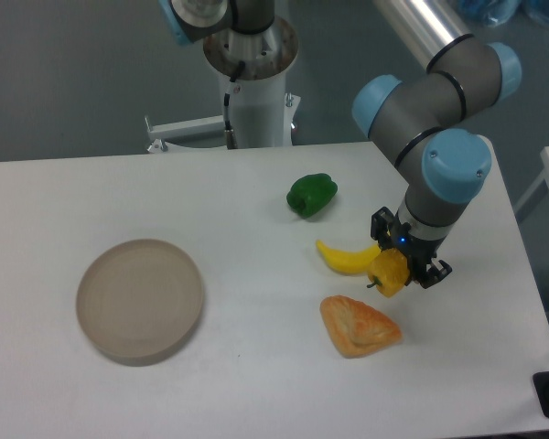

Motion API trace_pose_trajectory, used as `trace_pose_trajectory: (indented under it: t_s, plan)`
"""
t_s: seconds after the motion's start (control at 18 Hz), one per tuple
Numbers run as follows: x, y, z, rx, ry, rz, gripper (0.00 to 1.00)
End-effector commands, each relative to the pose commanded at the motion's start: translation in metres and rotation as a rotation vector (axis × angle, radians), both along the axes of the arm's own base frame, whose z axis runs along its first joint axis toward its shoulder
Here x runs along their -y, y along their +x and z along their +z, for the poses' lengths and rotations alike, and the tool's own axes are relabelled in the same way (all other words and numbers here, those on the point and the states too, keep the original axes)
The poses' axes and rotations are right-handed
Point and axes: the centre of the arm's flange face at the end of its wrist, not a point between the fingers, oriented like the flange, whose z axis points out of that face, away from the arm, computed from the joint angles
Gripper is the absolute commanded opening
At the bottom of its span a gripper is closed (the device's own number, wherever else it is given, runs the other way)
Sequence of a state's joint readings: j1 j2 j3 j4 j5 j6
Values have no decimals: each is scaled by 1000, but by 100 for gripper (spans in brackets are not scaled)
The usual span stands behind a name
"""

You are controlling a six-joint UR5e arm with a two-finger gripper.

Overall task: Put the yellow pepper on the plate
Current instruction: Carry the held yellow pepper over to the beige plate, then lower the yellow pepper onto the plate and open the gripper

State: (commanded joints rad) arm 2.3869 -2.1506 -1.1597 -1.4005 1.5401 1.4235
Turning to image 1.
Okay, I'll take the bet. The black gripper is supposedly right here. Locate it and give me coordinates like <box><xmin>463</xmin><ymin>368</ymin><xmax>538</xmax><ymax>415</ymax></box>
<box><xmin>371</xmin><ymin>207</ymin><xmax>452</xmax><ymax>289</ymax></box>

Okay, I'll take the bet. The yellow bell pepper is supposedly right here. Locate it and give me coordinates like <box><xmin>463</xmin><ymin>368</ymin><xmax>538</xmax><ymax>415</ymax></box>
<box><xmin>367</xmin><ymin>248</ymin><xmax>410</xmax><ymax>297</ymax></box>

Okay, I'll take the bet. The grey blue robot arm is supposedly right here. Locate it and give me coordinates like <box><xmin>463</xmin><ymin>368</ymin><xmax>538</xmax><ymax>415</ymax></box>
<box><xmin>160</xmin><ymin>1</ymin><xmax>522</xmax><ymax>288</ymax></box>

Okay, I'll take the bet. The green bell pepper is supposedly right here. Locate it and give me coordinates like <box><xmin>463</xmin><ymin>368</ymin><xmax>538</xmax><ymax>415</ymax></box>
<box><xmin>285</xmin><ymin>173</ymin><xmax>338</xmax><ymax>219</ymax></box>

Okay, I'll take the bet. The beige round plate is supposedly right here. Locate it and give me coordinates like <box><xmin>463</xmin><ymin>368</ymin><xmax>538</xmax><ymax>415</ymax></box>
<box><xmin>76</xmin><ymin>239</ymin><xmax>205</xmax><ymax>367</ymax></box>

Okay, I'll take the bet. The yellow banana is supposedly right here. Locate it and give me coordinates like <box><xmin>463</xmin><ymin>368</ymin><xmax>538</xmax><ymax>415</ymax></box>
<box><xmin>316</xmin><ymin>240</ymin><xmax>381</xmax><ymax>275</ymax></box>

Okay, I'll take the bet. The golden triangular pastry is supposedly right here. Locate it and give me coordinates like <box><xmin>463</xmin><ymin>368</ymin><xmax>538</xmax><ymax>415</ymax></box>
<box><xmin>319</xmin><ymin>295</ymin><xmax>403</xmax><ymax>359</ymax></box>

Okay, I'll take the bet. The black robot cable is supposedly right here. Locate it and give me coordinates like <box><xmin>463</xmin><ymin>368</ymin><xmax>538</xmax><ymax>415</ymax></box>
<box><xmin>222</xmin><ymin>60</ymin><xmax>247</xmax><ymax>150</ymax></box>

